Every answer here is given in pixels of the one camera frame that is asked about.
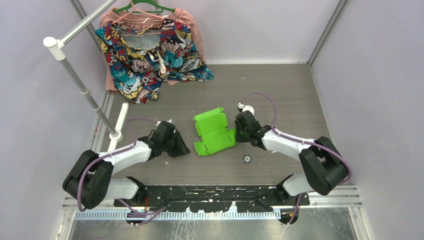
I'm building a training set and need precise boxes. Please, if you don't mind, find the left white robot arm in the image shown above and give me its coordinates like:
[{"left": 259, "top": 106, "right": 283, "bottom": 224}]
[{"left": 62, "top": 121, "right": 190, "bottom": 212}]

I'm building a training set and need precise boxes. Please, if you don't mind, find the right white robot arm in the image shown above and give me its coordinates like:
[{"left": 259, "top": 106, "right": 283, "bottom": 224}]
[{"left": 235, "top": 110, "right": 350, "bottom": 206}]

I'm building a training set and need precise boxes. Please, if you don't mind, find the colorful patterned shirt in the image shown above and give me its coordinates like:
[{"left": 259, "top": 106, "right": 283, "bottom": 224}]
[{"left": 95, "top": 8, "right": 214, "bottom": 104}]

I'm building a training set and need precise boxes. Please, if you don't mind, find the green clothes hanger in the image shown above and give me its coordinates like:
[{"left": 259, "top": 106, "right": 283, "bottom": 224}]
[{"left": 112, "top": 0, "right": 176, "bottom": 14}]

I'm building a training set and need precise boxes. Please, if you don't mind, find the metal clothes rack pole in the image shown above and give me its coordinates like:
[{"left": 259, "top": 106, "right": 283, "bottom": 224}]
[{"left": 42, "top": 0, "right": 122, "bottom": 138}]

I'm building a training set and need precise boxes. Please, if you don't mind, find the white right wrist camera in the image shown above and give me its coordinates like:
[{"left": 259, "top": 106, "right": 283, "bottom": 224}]
[{"left": 237, "top": 102, "right": 255, "bottom": 115}]

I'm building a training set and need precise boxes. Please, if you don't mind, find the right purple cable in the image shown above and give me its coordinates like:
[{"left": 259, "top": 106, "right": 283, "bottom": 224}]
[{"left": 239, "top": 92, "right": 355, "bottom": 226}]

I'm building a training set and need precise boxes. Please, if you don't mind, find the purple cable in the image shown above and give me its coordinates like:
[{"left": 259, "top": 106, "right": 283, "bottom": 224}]
[
  {"left": 76, "top": 118, "right": 163, "bottom": 223},
  {"left": 239, "top": 92, "right": 355, "bottom": 226}
]

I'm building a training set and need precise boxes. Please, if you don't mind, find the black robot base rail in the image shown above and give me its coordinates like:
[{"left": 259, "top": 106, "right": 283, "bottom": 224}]
[{"left": 125, "top": 185, "right": 310, "bottom": 213}]

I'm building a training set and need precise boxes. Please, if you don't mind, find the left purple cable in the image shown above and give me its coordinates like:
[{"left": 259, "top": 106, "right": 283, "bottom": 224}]
[{"left": 76, "top": 118, "right": 163, "bottom": 223}]

